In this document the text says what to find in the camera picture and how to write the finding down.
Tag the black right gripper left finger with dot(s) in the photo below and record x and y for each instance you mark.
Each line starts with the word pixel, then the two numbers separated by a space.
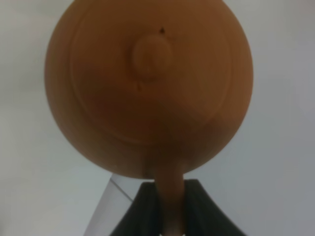
pixel 143 217

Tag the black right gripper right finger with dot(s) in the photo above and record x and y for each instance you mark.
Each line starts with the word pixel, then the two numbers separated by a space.
pixel 202 216

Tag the brown clay teapot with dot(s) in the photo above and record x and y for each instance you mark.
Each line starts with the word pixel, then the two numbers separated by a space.
pixel 150 89

